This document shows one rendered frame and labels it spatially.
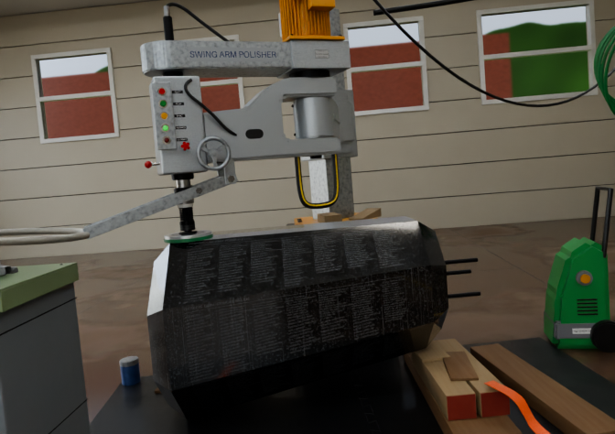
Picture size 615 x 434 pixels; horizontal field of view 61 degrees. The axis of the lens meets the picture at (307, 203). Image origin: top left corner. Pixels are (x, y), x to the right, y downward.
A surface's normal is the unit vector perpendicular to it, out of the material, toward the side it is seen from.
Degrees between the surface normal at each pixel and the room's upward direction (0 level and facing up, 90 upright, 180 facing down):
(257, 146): 90
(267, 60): 90
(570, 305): 90
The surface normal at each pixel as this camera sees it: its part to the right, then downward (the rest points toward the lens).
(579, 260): -0.21, 0.08
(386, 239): 0.00, -0.66
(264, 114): 0.37, 0.03
